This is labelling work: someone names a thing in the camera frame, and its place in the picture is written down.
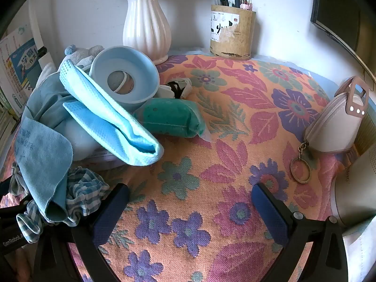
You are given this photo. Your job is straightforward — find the dusty blue garment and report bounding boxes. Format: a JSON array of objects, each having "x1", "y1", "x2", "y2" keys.
[{"x1": 22, "y1": 72, "x2": 97, "y2": 162}]

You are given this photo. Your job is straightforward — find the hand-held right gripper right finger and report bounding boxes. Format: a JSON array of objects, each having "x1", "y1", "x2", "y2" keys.
[{"x1": 252, "y1": 183, "x2": 345, "y2": 282}]

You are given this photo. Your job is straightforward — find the light blue towel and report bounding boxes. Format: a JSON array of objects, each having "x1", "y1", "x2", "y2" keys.
[{"x1": 59, "y1": 59, "x2": 164, "y2": 166}]

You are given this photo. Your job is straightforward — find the grey blue plush toy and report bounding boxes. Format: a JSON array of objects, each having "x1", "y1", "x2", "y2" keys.
[{"x1": 41, "y1": 45, "x2": 105, "y2": 80}]

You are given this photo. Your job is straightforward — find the white cloth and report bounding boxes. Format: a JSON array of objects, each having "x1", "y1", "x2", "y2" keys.
[{"x1": 342, "y1": 227, "x2": 376, "y2": 282}]

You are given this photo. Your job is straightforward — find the stack of books and papers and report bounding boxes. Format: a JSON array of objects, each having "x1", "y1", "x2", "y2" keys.
[{"x1": 0, "y1": 29, "x2": 49, "y2": 118}]

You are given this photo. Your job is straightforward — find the white ribbed ceramic vase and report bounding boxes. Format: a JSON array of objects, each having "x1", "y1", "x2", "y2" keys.
[{"x1": 122, "y1": 0, "x2": 172, "y2": 65}]

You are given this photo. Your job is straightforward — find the desk lamp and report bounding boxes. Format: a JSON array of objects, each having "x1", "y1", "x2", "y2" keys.
[{"x1": 28, "y1": 0, "x2": 58, "y2": 68}]

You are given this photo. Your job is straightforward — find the beige zip purse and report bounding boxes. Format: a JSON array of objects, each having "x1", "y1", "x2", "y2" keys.
[{"x1": 304, "y1": 76, "x2": 370, "y2": 153}]

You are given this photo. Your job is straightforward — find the black wall television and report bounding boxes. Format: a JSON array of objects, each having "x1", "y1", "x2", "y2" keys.
[{"x1": 310, "y1": 0, "x2": 376, "y2": 83}]

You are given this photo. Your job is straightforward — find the blue checked scrunchie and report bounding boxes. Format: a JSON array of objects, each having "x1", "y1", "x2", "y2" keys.
[{"x1": 9, "y1": 166, "x2": 110, "y2": 243}]

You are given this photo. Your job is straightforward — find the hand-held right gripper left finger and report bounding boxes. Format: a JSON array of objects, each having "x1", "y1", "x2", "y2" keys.
[{"x1": 34, "y1": 183, "x2": 131, "y2": 282}]

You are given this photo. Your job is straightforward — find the floral woven cloth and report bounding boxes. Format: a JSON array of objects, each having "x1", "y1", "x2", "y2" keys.
[{"x1": 0, "y1": 53, "x2": 357, "y2": 282}]

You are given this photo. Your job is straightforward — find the teal plush cushion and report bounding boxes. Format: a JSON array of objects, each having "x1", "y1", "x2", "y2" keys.
[{"x1": 135, "y1": 98, "x2": 212, "y2": 141}]

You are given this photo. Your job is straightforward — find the brass key ring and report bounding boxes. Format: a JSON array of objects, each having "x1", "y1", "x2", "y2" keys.
[{"x1": 290, "y1": 141, "x2": 312, "y2": 184}]

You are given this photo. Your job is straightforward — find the bamboo pen holder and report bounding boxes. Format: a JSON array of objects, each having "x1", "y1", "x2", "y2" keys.
[{"x1": 210, "y1": 4, "x2": 257, "y2": 61}]

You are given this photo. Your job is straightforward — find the black and white fabric bundle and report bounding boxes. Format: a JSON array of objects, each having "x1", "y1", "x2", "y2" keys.
[{"x1": 160, "y1": 78, "x2": 193, "y2": 100}]

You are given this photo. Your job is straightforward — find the blue microfiber cloth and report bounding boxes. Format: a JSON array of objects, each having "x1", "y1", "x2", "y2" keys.
[{"x1": 12, "y1": 116, "x2": 74, "y2": 224}]

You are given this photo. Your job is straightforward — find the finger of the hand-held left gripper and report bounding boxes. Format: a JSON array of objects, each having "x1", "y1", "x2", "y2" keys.
[{"x1": 0, "y1": 201, "x2": 31, "y2": 221}]

